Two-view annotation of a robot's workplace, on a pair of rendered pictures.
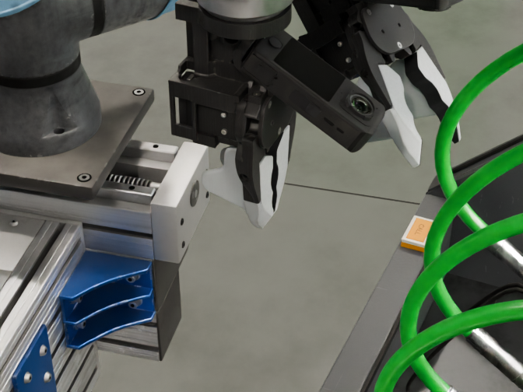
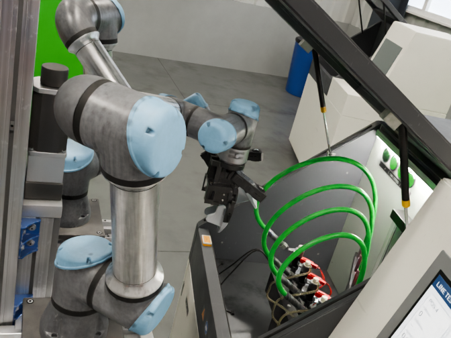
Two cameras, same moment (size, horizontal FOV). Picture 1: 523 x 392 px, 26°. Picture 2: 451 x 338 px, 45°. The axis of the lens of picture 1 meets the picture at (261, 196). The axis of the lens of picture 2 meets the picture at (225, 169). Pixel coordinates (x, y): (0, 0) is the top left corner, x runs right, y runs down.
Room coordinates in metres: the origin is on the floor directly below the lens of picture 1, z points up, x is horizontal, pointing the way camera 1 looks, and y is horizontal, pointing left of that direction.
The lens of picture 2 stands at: (-0.21, 0.78, 1.93)
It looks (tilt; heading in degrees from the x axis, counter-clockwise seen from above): 24 degrees down; 322
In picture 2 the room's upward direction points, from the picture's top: 14 degrees clockwise
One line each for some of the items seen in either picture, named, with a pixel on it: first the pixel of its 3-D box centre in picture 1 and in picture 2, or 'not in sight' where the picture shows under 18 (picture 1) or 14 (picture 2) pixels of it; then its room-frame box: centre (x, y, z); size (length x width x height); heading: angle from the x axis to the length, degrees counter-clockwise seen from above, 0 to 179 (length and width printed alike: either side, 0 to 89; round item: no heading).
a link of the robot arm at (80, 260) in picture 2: not in sight; (85, 270); (0.68, 0.39, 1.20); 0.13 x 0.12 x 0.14; 32
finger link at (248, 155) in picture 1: (254, 152); (228, 206); (0.74, 0.01, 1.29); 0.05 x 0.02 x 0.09; 156
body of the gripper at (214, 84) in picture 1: (236, 68); (223, 180); (0.77, 0.02, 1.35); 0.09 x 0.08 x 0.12; 66
